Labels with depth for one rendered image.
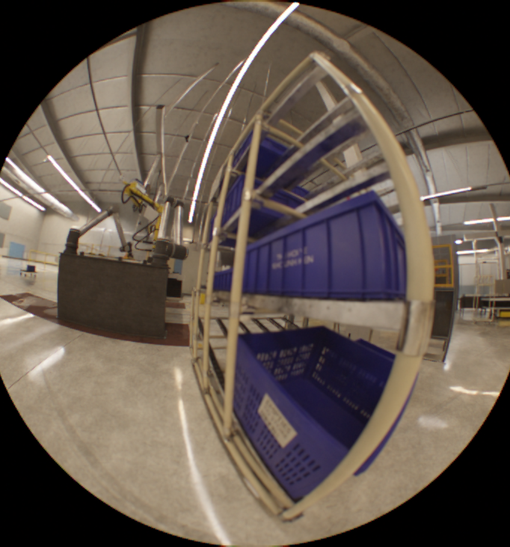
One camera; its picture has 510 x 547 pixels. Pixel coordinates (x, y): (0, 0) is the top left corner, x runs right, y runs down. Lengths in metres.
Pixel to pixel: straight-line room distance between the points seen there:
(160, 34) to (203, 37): 2.06
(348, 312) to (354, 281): 0.10
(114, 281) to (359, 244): 2.24
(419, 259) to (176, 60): 10.60
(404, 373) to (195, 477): 0.81
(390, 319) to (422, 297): 0.07
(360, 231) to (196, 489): 0.97
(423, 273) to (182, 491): 0.88
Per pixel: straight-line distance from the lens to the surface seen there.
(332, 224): 0.37
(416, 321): 0.16
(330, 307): 0.25
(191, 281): 7.66
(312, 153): 0.42
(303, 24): 6.92
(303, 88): 0.81
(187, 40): 10.32
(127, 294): 2.17
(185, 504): 0.82
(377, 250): 0.31
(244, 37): 9.65
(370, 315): 0.22
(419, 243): 0.16
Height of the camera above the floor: 0.80
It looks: 4 degrees up
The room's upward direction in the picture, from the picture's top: 5 degrees clockwise
